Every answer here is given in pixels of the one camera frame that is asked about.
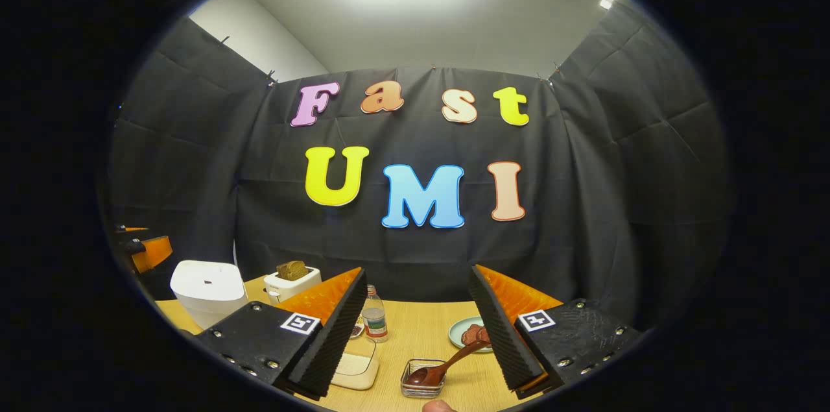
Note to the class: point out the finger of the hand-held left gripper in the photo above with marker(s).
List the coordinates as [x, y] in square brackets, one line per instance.
[154, 253]
[133, 230]

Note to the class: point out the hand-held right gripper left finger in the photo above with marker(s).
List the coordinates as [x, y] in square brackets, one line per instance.
[334, 340]

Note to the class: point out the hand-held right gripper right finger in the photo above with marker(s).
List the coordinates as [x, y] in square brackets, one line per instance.
[499, 340]

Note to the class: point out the white rice heap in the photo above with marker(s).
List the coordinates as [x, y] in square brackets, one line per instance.
[355, 365]

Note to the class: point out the dark wooden spoon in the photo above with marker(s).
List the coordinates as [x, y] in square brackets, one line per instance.
[447, 365]

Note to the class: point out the white rice cooker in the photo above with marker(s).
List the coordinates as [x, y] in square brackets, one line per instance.
[207, 289]

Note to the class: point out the small white dish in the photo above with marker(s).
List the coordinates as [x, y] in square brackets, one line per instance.
[358, 331]

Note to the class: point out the pale green plate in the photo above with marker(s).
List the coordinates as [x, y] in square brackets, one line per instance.
[457, 334]

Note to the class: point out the clear glass container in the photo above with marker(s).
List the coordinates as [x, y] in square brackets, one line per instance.
[353, 379]

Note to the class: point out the clear plastic water bottle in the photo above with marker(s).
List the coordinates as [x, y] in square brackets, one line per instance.
[375, 318]

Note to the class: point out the white toaster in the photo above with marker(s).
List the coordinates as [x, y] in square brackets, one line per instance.
[292, 287]

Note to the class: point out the brown bread slice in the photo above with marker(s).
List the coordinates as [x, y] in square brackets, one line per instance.
[285, 271]
[299, 268]

